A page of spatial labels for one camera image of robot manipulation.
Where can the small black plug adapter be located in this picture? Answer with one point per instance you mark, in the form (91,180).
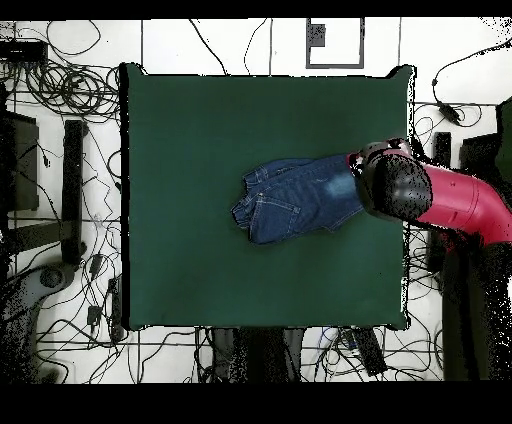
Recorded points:
(94,315)

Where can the black stand leg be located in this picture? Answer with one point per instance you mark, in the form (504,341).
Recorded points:
(72,192)
(442,150)

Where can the grey chair base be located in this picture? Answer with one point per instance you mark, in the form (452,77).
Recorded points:
(24,292)

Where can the slim black power strip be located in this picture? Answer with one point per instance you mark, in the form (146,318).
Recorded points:
(116,308)

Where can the dark green table cloth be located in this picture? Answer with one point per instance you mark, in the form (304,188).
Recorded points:
(192,120)

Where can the black power adapter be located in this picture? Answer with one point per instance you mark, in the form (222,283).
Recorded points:
(450,113)

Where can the blue denim jeans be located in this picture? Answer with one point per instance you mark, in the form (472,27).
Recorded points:
(288,200)

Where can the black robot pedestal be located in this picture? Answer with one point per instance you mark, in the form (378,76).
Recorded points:
(260,356)

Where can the black flat box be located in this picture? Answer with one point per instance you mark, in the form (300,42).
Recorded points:
(24,51)

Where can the black square case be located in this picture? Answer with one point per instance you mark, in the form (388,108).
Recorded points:
(480,156)
(24,168)

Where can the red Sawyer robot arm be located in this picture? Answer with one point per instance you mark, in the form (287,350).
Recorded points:
(460,200)

